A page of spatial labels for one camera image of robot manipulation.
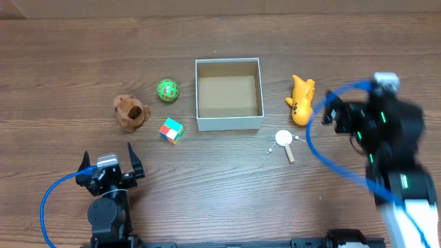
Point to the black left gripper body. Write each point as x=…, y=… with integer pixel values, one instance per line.
x=125, y=178

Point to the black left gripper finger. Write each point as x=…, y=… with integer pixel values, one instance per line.
x=85, y=163
x=135, y=161

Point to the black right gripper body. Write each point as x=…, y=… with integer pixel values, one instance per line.
x=344, y=117

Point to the yellow rubber toy animal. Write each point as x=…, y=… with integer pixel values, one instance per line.
x=300, y=100

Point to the colourful two-by-two puzzle cube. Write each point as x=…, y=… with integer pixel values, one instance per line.
x=172, y=131

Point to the brown plush capybara toy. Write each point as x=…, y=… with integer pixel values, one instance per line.
x=130, y=112

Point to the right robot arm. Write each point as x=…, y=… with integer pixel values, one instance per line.
x=388, y=131

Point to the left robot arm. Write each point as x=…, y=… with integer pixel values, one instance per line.
x=110, y=215

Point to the small wooden rattle drum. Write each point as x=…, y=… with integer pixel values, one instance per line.
x=284, y=138

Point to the green patterned ball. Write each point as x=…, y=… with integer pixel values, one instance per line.
x=168, y=90

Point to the white cardboard box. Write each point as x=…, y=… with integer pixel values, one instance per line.
x=229, y=94

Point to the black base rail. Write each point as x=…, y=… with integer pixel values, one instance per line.
x=333, y=238

